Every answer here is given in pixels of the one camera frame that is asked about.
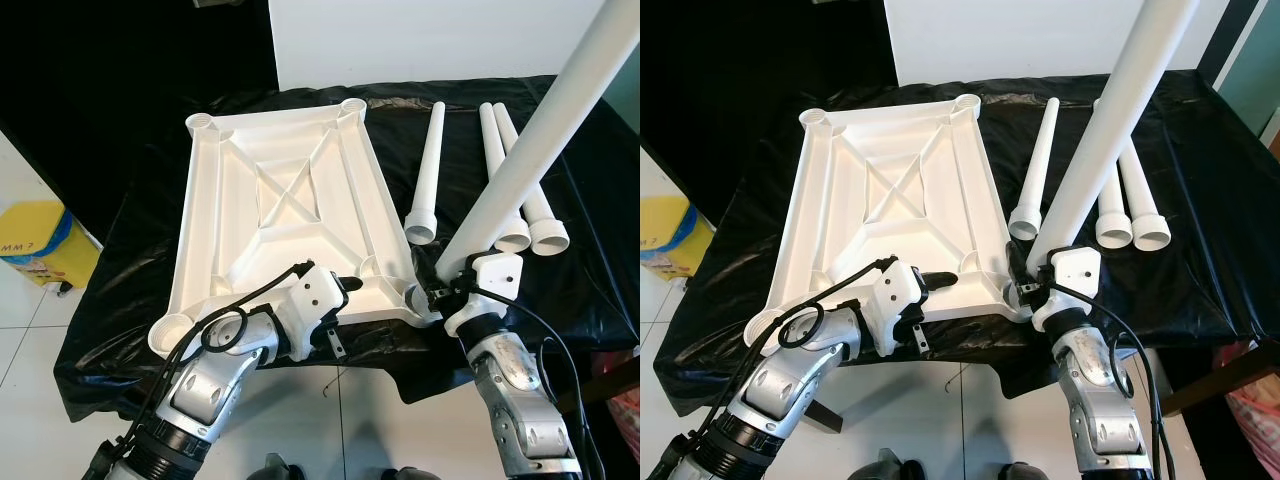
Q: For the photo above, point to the white plastic table top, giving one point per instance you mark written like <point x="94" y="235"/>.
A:
<point x="290" y="200"/>
<point x="890" y="190"/>

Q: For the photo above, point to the dark grey robot foot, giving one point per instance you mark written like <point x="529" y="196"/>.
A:
<point x="888" y="467"/>
<point x="1022" y="472"/>
<point x="283" y="468"/>
<point x="412" y="473"/>

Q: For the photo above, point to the pink patterned bag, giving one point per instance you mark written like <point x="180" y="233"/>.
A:
<point x="1255" y="410"/>
<point x="625" y="420"/>

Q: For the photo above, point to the dark grey robot left foot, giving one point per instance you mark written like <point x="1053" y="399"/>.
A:
<point x="283" y="468"/>
<point x="888" y="467"/>

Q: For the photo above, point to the black door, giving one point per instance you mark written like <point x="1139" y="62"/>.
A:
<point x="740" y="60"/>
<point x="100" y="60"/>

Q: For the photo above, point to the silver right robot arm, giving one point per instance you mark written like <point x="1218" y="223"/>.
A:
<point x="510" y="400"/>
<point x="1095" y="400"/>

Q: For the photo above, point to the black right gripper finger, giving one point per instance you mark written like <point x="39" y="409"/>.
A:
<point x="430" y="270"/>
<point x="1017" y="270"/>

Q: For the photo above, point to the white plastic table leg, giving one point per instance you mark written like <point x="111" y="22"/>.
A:
<point x="1113" y="228"/>
<point x="1110" y="130"/>
<point x="1040" y="160"/>
<point x="535" y="130"/>
<point x="428" y="170"/>
<point x="513" y="238"/>
<point x="1150" y="230"/>
<point x="548" y="235"/>

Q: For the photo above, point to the dark door frame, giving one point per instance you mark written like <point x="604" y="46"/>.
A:
<point x="1225" y="40"/>

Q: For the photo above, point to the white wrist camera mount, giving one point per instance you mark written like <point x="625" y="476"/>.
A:
<point x="895" y="295"/>
<point x="1075" y="270"/>
<point x="497" y="275"/>
<point x="310" y="300"/>

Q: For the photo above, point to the dark grey robot right foot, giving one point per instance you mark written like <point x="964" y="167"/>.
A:
<point x="1022" y="472"/>
<point x="412" y="473"/>

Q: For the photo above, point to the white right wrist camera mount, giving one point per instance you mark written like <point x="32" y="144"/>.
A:
<point x="1075" y="270"/>
<point x="497" y="275"/>

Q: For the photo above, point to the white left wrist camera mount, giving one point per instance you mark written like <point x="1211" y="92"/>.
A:
<point x="895" y="295"/>
<point x="310" y="300"/>

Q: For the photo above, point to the yellow storage box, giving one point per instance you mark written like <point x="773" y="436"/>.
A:
<point x="675" y="235"/>
<point x="45" y="245"/>

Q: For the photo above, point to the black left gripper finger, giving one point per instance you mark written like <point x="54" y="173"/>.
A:
<point x="350" y="283"/>
<point x="942" y="280"/>

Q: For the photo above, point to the black plastic table cover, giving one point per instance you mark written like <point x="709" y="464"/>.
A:
<point x="575" y="300"/>
<point x="1200" y="260"/>

